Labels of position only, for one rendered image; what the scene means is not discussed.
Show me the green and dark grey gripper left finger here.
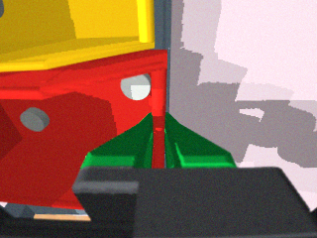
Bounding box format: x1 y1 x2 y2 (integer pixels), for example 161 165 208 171
81 112 154 169

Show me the grey-blue metal shelf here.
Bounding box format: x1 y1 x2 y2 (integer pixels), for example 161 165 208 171
0 0 171 218

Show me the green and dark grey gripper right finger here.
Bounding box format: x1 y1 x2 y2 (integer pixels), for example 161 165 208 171
164 112 237 168

